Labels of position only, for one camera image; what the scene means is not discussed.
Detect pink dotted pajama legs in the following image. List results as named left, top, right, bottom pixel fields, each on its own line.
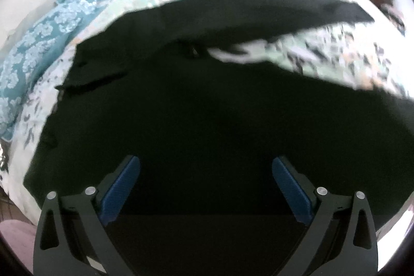
left=1, top=220, right=36, bottom=275

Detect teal floral pillow near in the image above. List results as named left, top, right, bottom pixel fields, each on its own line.
left=0, top=1, right=85, bottom=141

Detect black pants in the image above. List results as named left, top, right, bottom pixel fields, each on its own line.
left=22, top=0, right=414, bottom=276

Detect floral green bed quilt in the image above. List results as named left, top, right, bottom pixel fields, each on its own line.
left=0, top=0, right=414, bottom=267

